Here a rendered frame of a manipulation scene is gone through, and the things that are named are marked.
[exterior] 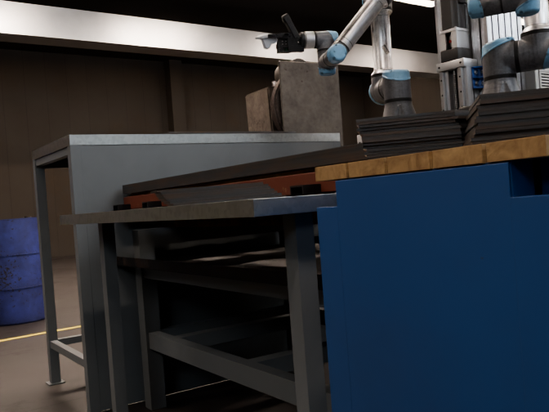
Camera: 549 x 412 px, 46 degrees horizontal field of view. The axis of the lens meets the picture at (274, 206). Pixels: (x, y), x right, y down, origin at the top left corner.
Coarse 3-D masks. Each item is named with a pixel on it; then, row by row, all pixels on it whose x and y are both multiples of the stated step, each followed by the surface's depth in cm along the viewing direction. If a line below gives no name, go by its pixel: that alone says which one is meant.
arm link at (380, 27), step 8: (384, 8) 284; (384, 16) 285; (376, 24) 286; (384, 24) 285; (376, 32) 286; (384, 32) 285; (376, 40) 286; (384, 40) 285; (376, 48) 286; (384, 48) 285; (376, 56) 287; (384, 56) 285; (376, 64) 287; (384, 64) 285; (392, 64) 288; (376, 72) 286; (376, 80) 286; (376, 88) 284; (376, 96) 287; (384, 104) 290
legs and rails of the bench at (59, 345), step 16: (48, 160) 270; (64, 160) 295; (48, 224) 290; (48, 240) 290; (48, 256) 290; (48, 272) 289; (48, 288) 289; (48, 304) 289; (48, 320) 289; (48, 336) 288; (80, 336) 297; (48, 352) 290; (64, 352) 270; (80, 352) 259; (48, 384) 288
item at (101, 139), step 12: (48, 144) 266; (60, 144) 251; (72, 144) 241; (84, 144) 244; (96, 144) 247; (108, 144) 249; (120, 144) 252; (132, 144) 254; (144, 144) 294; (36, 156) 285
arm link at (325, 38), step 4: (316, 32) 280; (320, 32) 281; (324, 32) 281; (328, 32) 281; (332, 32) 281; (336, 32) 282; (316, 36) 279; (320, 36) 279; (324, 36) 280; (328, 36) 280; (332, 36) 280; (336, 36) 281; (316, 40) 279; (320, 40) 280; (324, 40) 280; (328, 40) 280; (332, 40) 281; (316, 44) 280; (320, 44) 281; (324, 44) 280; (328, 44) 280; (316, 48) 283; (320, 48) 281
